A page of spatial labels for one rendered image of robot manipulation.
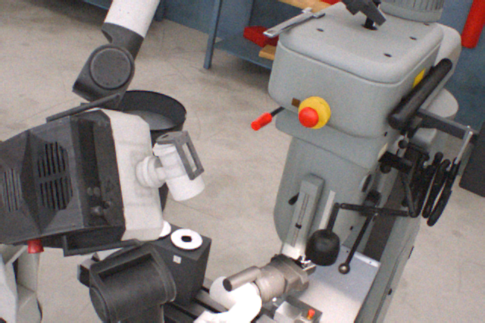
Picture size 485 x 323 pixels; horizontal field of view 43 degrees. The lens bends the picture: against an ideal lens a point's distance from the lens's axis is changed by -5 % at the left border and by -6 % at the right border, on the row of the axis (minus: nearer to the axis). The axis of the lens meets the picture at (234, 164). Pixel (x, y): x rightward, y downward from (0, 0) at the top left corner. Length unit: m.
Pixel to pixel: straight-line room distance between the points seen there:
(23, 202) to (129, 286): 0.25
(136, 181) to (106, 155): 0.10
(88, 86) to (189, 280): 0.83
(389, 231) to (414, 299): 1.79
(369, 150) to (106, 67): 0.55
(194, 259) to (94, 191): 0.75
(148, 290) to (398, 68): 0.63
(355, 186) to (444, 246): 2.86
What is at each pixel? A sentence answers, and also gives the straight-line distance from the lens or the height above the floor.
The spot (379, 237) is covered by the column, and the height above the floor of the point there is 1.16.
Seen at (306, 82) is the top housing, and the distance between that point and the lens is 1.23.
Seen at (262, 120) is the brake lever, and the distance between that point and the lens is 1.27.
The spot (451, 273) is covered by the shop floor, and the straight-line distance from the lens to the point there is 4.07.
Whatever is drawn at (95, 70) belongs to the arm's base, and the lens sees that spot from 1.23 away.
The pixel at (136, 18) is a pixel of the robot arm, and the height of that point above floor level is 1.85.
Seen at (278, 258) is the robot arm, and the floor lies 1.25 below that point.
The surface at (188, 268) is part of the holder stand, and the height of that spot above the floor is 1.06.
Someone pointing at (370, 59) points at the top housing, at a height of 1.89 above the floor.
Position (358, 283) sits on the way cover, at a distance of 2.08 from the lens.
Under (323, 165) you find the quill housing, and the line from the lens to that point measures 1.44.
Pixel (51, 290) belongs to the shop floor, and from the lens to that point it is 3.29.
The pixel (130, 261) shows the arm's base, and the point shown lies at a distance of 1.25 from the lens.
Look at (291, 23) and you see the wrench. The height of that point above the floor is 1.90.
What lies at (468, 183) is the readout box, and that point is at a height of 1.54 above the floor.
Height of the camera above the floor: 2.28
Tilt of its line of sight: 31 degrees down
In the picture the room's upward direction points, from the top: 12 degrees clockwise
